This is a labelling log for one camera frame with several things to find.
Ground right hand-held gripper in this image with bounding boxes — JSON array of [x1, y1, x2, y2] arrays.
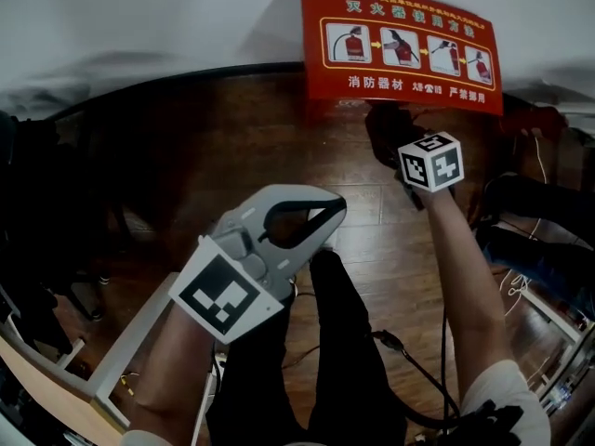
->
[[397, 131, 466, 211]]

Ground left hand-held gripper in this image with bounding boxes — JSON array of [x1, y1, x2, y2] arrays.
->
[[166, 183, 349, 346]]

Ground red box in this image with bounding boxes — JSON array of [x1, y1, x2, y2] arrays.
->
[[299, 0, 506, 117]]

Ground person's right forearm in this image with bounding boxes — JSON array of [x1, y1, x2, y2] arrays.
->
[[416, 186, 515, 392]]

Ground person's left forearm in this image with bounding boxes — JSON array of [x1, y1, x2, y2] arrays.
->
[[129, 302, 224, 436]]

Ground person's black trousers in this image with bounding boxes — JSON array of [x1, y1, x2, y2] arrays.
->
[[204, 248, 410, 446]]

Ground white-legged wooden desk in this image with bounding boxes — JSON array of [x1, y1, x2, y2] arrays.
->
[[0, 271, 182, 446], [520, 290, 595, 417]]

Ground black office chair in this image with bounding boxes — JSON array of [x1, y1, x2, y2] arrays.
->
[[0, 113, 112, 322]]

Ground black chest-mounted device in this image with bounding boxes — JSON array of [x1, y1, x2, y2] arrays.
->
[[464, 400, 524, 446]]

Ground thin white cord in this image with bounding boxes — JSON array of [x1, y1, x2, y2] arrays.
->
[[532, 135, 549, 185]]

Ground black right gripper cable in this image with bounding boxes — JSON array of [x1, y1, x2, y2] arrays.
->
[[371, 311, 464, 431]]

